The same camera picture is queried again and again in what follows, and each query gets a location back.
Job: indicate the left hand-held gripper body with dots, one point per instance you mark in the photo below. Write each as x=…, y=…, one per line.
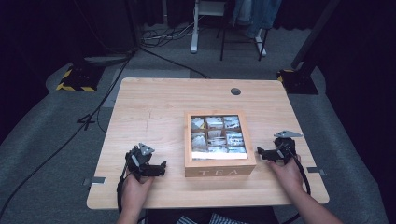
x=137, y=161

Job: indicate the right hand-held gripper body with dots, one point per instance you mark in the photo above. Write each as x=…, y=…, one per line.
x=286, y=147

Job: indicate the wooden box lid with window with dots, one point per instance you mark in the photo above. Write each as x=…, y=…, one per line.
x=188, y=137

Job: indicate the wooden compartment box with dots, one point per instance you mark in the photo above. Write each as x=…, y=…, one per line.
x=218, y=170

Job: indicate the person's right hand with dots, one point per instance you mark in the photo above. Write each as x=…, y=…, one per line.
x=289, y=177

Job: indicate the person's left hand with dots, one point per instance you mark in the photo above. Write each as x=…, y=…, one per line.
x=135, y=194

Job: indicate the grey tape strip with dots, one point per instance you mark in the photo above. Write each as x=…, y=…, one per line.
x=315, y=170
x=94, y=180

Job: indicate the group of tea bag packets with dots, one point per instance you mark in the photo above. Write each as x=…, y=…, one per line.
x=218, y=137

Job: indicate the black yellow striped stand base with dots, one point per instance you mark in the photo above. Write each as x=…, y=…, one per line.
x=299, y=82
x=79, y=79

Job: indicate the person's striped clothing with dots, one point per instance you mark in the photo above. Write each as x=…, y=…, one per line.
x=224, y=219

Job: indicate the grey flat stand foot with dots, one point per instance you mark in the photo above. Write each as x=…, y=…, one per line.
x=107, y=59

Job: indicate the black metal stool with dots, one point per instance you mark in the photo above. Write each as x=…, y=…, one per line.
x=222, y=43

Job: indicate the slanted black stand pole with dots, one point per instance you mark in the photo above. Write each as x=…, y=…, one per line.
x=314, y=31

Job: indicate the hanging blue jeans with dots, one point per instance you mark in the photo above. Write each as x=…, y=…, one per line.
x=260, y=15

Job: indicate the white desk leg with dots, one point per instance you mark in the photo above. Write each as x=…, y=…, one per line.
x=195, y=28

